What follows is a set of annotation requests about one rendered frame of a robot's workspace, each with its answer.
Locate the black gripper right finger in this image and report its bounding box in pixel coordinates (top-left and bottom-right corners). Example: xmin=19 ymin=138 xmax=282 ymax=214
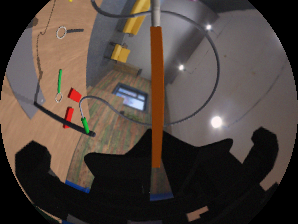
xmin=161 ymin=131 xmax=233 ymax=197

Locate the red rectangular block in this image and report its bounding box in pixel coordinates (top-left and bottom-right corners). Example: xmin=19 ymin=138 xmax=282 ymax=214
xmin=63 ymin=107 xmax=74 ymax=129
xmin=68 ymin=88 xmax=81 ymax=103

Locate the orange handle with grey ring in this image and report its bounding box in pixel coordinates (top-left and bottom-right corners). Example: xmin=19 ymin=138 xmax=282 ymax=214
xmin=150 ymin=0 xmax=165 ymax=168

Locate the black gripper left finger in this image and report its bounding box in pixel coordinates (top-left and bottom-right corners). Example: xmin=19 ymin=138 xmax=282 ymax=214
xmin=84 ymin=129 xmax=153 ymax=201

